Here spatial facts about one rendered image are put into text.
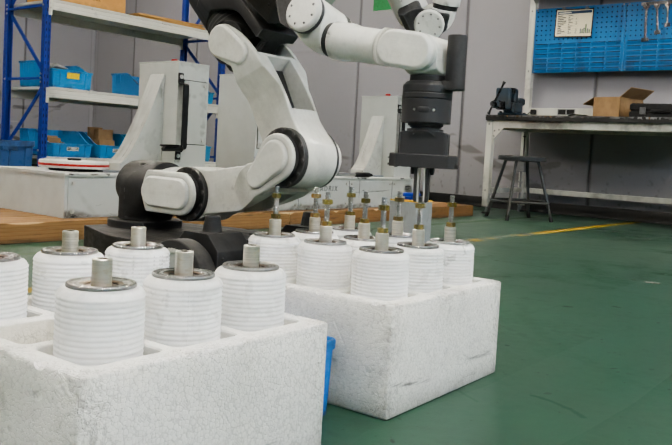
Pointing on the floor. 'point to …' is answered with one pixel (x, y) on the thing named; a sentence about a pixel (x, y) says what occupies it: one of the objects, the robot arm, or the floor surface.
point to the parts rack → (142, 28)
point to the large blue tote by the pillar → (16, 152)
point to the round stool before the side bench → (526, 185)
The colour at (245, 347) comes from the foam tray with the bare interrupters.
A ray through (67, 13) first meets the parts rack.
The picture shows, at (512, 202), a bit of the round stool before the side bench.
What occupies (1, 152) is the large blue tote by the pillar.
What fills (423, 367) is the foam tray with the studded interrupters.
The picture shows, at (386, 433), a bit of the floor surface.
